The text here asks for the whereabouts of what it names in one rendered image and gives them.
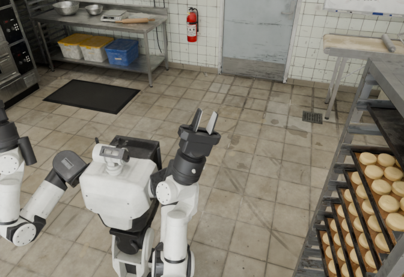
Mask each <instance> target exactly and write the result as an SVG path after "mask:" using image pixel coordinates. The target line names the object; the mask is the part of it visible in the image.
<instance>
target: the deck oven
mask: <svg viewBox="0 0 404 277"><path fill-rule="evenodd" d="M40 81H41V79H40V75H39V73H38V70H37V68H36V65H35V62H34V59H33V56H32V53H31V50H30V47H29V44H28V41H27V38H26V36H25V33H24V31H23V28H22V24H21V22H20V19H19V16H18V13H17V11H16V7H15V5H14V2H13V0H0V100H3V102H4V105H5V107H4V109H5V110H6V109H8V108H9V107H11V106H13V105H14V104H16V103H17V102H19V101H21V100H22V99H24V98H25V97H27V96H28V95H30V94H32V93H33V92H34V91H37V90H38V89H39V85H38V82H40Z"/></svg>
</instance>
